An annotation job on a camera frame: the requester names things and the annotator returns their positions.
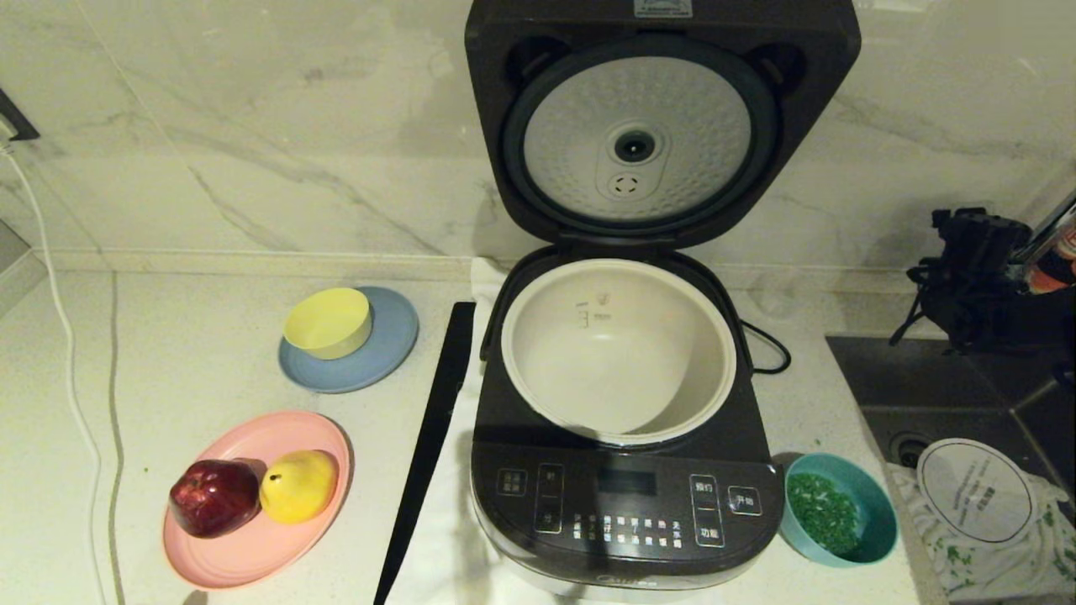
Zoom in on teal bowl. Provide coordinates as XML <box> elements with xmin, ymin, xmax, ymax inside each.
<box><xmin>779</xmin><ymin>452</ymin><xmax>898</xmax><ymax>566</ymax></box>

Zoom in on black rice cooker lid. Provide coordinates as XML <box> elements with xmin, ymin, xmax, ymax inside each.
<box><xmin>465</xmin><ymin>0</ymin><xmax>862</xmax><ymax>251</ymax></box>

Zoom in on white inner pot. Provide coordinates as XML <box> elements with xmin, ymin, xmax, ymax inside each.
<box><xmin>501</xmin><ymin>258</ymin><xmax>738</xmax><ymax>445</ymax></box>

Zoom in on black rice cooker body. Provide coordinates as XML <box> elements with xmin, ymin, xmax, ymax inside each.
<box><xmin>469</xmin><ymin>245</ymin><xmax>786</xmax><ymax>602</ymax></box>

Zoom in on yellow bowl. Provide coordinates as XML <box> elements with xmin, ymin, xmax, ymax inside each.
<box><xmin>282</xmin><ymin>287</ymin><xmax>373</xmax><ymax>360</ymax></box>

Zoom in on chrome faucet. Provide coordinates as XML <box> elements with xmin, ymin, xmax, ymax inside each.
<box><xmin>1019</xmin><ymin>195</ymin><xmax>1076</xmax><ymax>278</ymax></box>

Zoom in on steel sink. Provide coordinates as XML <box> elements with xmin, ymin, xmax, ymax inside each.
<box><xmin>824</xmin><ymin>336</ymin><xmax>1076</xmax><ymax>605</ymax></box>

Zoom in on chopped green bits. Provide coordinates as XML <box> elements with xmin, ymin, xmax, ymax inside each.
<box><xmin>786</xmin><ymin>472</ymin><xmax>862</xmax><ymax>555</ymax></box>

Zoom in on white plastic bag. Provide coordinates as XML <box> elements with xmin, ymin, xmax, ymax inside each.
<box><xmin>889</xmin><ymin>460</ymin><xmax>1076</xmax><ymax>602</ymax></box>

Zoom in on black flat mat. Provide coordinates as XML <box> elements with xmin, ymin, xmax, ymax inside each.
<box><xmin>372</xmin><ymin>302</ymin><xmax>477</xmax><ymax>605</ymax></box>

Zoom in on blue plate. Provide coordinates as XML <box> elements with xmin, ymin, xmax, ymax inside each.
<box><xmin>278</xmin><ymin>287</ymin><xmax>419</xmax><ymax>394</ymax></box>

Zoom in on yellow pear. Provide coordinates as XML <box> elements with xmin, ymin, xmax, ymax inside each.
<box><xmin>259</xmin><ymin>450</ymin><xmax>340</xmax><ymax>524</ymax></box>

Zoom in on pink plate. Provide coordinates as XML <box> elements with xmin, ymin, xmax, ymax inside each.
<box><xmin>162</xmin><ymin>410</ymin><xmax>354</xmax><ymax>589</ymax></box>

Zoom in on dark red apple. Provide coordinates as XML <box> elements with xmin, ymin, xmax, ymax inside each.
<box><xmin>169</xmin><ymin>459</ymin><xmax>261</xmax><ymax>539</ymax></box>

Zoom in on black power cord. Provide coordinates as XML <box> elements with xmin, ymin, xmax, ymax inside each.
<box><xmin>738</xmin><ymin>319</ymin><xmax>793</xmax><ymax>375</ymax></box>

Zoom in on white cable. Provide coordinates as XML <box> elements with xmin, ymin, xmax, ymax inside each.
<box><xmin>0</xmin><ymin>143</ymin><xmax>110</xmax><ymax>605</ymax></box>

